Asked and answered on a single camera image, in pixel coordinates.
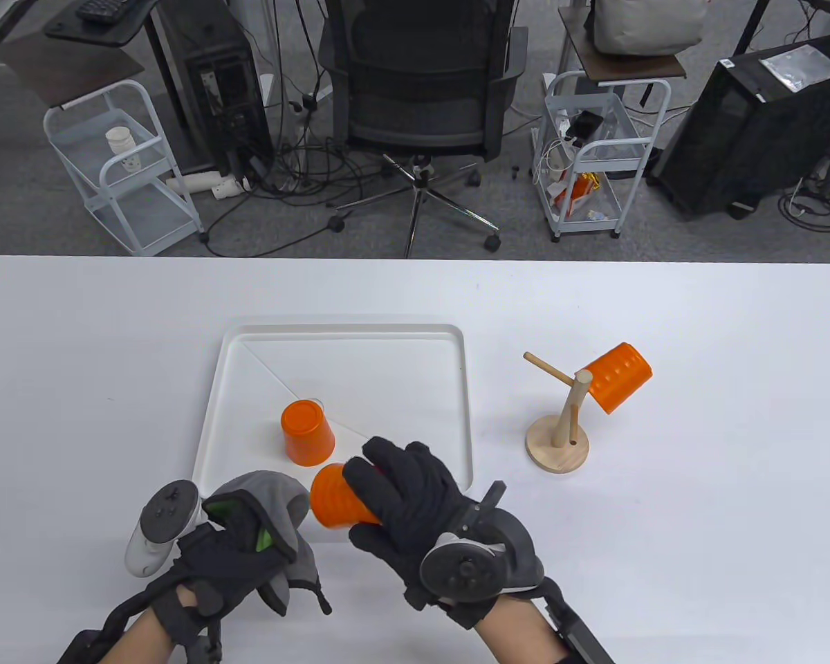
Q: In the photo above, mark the person's left hand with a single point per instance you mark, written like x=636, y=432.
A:
x=228, y=560

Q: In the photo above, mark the wooden cup rack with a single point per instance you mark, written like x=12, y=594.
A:
x=557, y=449

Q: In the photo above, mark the dark keyboard shelf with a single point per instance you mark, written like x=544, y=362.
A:
x=104, y=31

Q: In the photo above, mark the brown wooden board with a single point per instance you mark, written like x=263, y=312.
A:
x=62, y=72
x=629, y=66

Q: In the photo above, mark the white power strip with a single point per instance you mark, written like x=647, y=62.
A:
x=200, y=183

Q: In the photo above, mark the orange plastic cup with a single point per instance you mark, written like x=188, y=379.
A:
x=306, y=429
x=332, y=501
x=619, y=377

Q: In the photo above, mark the person's right forearm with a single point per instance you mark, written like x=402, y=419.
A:
x=519, y=633

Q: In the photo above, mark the white patterned container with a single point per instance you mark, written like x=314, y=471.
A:
x=123, y=149

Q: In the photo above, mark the grey hand controller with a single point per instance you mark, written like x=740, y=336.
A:
x=477, y=564
x=159, y=519

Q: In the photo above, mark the person's left forearm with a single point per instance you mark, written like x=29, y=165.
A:
x=145, y=640

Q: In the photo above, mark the green hand towel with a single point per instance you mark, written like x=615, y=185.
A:
x=277, y=498

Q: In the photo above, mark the black power adapter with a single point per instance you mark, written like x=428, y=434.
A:
x=584, y=126

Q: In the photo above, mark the silver foil bag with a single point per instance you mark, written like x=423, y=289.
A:
x=801, y=69

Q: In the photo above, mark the white rectangular tray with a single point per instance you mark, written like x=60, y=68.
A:
x=387, y=373

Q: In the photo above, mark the orange snack packet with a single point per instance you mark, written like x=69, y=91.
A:
x=575, y=194

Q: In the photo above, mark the black keyboard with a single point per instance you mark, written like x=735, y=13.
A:
x=102, y=8

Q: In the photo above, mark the black office chair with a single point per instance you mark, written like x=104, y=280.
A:
x=415, y=104

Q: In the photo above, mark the person's right hand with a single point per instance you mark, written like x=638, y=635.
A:
x=408, y=498

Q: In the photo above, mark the black computer tower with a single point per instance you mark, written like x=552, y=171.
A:
x=214, y=83
x=747, y=138

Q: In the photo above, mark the grey fabric bag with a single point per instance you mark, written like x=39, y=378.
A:
x=647, y=28

